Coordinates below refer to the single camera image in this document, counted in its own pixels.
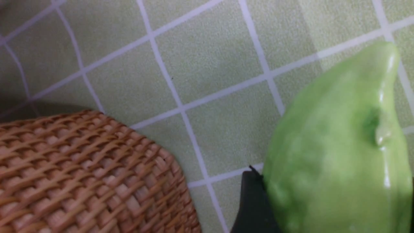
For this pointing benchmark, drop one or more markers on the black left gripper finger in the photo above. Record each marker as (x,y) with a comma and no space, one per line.
(255,213)

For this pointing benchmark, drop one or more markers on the green bitter gourd toy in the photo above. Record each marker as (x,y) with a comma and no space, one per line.
(338,159)

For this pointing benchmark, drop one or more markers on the green checkered tablecloth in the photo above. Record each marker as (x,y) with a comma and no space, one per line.
(206,79)

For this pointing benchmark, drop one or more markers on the woven wicker basket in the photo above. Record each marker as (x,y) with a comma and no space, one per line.
(88,173)

